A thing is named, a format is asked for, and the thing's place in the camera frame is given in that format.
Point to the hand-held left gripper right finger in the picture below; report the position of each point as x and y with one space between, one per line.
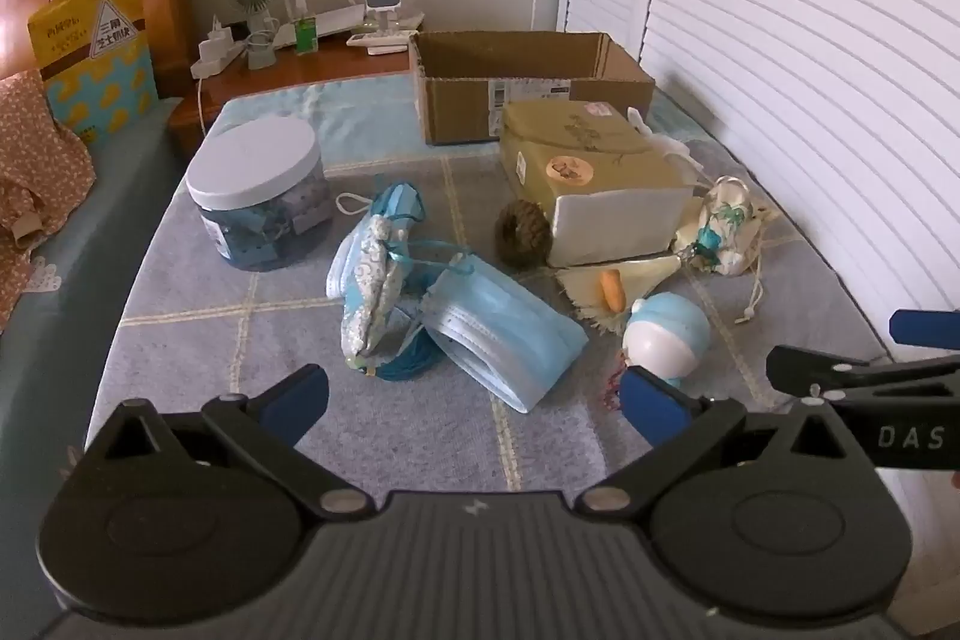
652 404

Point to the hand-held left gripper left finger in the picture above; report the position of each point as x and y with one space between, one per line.
300 396

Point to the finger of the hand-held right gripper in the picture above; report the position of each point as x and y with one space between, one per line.
926 329
862 377

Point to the blue white round toy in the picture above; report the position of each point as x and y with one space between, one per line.
664 340

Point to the orange carrot toy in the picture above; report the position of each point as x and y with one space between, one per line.
613 291

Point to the pale yellow cloth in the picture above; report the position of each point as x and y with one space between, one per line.
585 295

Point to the blue white patterned sachet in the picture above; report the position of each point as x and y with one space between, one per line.
367 280

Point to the blue face mask bundle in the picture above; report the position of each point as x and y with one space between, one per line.
502 332
401 201

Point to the brown pine cone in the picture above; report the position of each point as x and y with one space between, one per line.
523 235

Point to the cream plush toy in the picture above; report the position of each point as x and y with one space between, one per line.
664 145

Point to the brown cardboard box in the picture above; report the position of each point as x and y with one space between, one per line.
465 100

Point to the grey checked blanket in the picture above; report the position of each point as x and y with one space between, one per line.
225 340

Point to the teal bed sheet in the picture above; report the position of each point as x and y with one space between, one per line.
75 310

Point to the clear jar with white lid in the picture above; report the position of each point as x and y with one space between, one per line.
251 160

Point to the wide white louvered door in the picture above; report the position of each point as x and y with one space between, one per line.
810 85

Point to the gold paper gift box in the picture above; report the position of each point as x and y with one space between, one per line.
585 138

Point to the wooden nightstand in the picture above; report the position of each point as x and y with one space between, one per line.
322 59

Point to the white power strip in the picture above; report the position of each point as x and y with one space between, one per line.
214 59

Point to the brown dotted cloth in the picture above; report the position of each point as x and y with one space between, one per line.
37 160

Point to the green bottle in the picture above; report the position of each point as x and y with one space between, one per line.
305 36

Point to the white router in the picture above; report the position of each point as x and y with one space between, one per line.
330 21

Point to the yellow snack bag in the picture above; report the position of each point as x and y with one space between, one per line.
97 78

